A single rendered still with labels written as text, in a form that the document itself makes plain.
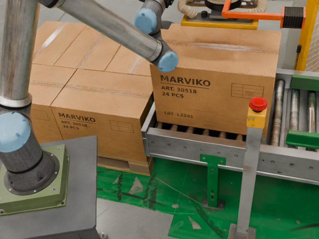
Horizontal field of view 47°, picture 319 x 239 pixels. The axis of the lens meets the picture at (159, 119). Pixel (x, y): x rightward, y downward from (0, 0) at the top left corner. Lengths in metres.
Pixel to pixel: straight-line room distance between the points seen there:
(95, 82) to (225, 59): 0.98
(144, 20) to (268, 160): 0.94
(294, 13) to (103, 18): 0.70
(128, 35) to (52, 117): 1.23
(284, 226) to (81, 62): 1.71
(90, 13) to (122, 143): 1.24
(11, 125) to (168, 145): 0.87
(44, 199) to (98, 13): 0.74
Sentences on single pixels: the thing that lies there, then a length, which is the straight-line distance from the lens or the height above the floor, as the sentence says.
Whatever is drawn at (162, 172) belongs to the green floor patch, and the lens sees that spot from 2.52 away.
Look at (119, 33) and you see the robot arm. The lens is 1.31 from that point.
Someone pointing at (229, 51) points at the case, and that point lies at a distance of 1.86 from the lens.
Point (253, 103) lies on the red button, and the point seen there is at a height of 1.04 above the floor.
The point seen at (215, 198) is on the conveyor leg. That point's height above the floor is 0.10.
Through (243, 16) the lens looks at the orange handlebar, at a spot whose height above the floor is 1.27.
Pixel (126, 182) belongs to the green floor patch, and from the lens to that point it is 2.51.
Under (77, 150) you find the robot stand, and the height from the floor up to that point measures 0.75.
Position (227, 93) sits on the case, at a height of 0.82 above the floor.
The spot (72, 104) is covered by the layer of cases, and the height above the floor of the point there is 0.54.
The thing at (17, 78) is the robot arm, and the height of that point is 1.20.
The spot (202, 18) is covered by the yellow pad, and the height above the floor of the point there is 1.16.
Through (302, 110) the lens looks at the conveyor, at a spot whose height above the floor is 0.49.
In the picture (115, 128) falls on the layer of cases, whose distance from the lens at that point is 2.25.
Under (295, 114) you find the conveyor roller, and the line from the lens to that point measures 2.14.
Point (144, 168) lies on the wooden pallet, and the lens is 2.46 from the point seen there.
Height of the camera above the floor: 1.98
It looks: 43 degrees down
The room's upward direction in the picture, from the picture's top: 7 degrees counter-clockwise
